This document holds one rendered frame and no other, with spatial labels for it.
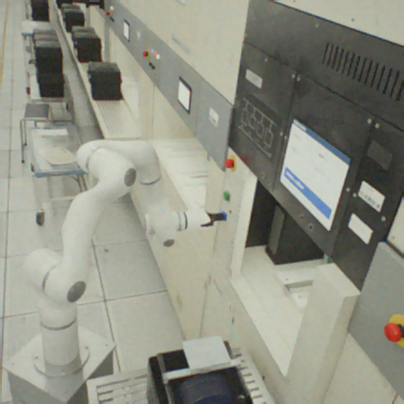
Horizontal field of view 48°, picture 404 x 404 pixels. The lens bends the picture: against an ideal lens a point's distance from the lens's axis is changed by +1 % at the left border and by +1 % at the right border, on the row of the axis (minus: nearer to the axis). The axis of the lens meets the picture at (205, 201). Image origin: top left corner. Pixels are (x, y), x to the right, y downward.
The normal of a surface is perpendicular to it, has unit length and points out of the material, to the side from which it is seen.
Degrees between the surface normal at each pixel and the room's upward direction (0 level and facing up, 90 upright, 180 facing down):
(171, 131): 90
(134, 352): 0
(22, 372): 0
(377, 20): 88
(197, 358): 0
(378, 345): 90
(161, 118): 90
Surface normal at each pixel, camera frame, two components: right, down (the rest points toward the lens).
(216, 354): 0.11, -0.86
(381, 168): -0.94, 0.08
